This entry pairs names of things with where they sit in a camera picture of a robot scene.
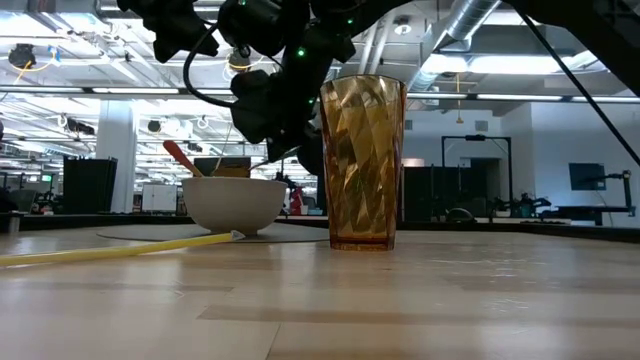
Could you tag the black background robot arm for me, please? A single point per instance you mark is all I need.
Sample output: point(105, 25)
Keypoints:
point(522, 205)
point(286, 181)

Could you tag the white building column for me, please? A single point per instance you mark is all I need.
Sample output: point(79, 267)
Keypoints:
point(116, 160)

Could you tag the black background monitor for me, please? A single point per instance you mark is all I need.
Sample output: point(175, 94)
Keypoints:
point(220, 164)

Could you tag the grey round placemat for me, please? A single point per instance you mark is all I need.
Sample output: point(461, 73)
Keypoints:
point(150, 232)

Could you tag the black metal frame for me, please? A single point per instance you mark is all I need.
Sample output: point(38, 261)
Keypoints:
point(476, 138)

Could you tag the black ceiling camera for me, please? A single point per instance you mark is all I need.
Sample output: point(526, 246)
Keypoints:
point(21, 55)
point(239, 59)

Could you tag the dark low cabinet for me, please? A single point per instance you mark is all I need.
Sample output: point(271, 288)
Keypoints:
point(435, 192)

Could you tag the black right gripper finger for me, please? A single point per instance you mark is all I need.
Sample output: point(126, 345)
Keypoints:
point(312, 155)
point(280, 150)

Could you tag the amber faceted glass tumbler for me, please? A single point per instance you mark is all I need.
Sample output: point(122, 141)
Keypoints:
point(362, 160)

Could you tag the blue wall monitor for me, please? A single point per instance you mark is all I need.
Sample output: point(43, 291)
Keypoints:
point(586, 177)

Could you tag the black monitor stand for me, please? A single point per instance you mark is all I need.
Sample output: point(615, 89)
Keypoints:
point(626, 192)

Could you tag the yellow plastic straw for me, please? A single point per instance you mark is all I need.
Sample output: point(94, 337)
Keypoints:
point(115, 251)

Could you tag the black tall cabinet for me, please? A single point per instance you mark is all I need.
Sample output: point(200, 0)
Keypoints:
point(89, 185)

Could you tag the white box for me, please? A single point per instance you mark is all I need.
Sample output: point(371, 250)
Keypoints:
point(159, 198)

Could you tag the silver slanted ceiling duct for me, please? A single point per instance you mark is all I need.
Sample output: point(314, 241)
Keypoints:
point(465, 22)

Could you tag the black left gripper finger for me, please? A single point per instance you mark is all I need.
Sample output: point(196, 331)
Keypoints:
point(182, 45)

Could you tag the white ceramic bowl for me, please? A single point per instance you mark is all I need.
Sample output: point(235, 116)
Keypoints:
point(232, 205)

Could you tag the red background object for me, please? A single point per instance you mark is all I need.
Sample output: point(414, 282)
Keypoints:
point(296, 201)

